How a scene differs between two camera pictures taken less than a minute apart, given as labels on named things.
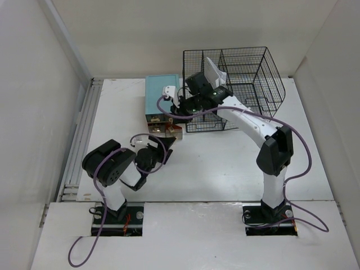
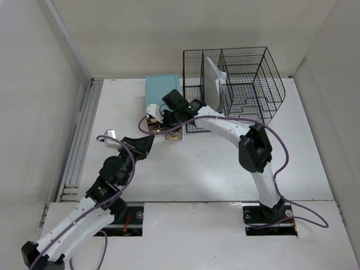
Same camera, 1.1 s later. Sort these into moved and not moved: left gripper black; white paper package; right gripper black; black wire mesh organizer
Moved: left gripper black; right gripper black
Not moved: white paper package; black wire mesh organizer
